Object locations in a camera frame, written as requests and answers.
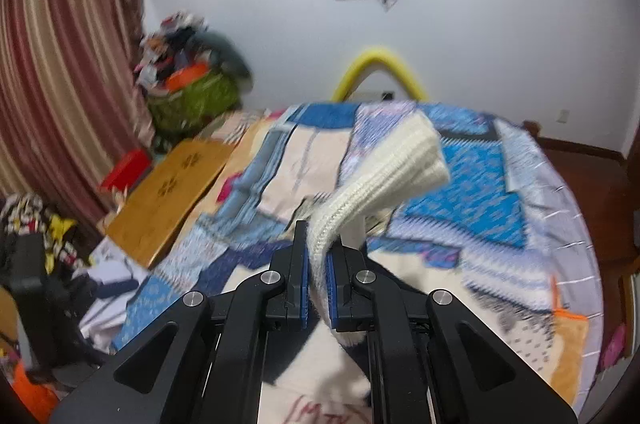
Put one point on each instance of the pink cloth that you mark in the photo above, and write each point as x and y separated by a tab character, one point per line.
614	349

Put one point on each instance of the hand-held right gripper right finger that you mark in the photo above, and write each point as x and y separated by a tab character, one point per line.
331	286

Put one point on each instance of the white and black knit sweater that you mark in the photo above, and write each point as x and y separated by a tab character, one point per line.
385	174

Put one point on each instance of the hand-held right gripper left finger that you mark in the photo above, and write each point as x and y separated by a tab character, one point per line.
301	276

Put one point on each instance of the yellow and black patterned cloth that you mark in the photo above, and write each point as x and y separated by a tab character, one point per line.
55	226

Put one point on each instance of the pile of mixed clothes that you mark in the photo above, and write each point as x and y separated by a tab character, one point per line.
175	39

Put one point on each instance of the yellow foam arch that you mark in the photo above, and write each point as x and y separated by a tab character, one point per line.
372	56

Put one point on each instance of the blue patchwork blanket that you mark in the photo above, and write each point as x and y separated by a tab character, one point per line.
475	184

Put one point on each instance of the green bag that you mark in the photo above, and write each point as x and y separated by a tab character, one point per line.
195	104

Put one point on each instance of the wooden folding lap table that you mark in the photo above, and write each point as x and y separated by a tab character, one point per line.
165	199

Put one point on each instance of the white wall socket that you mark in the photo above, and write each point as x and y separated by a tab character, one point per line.
563	116

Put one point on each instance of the orange cloth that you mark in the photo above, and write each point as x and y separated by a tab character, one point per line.
35	391

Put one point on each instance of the black stand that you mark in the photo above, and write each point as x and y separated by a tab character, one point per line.
30	284

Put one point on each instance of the red box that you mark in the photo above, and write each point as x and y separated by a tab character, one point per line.
126	169

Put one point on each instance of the striped pink curtain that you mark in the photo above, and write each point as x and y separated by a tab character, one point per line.
65	54

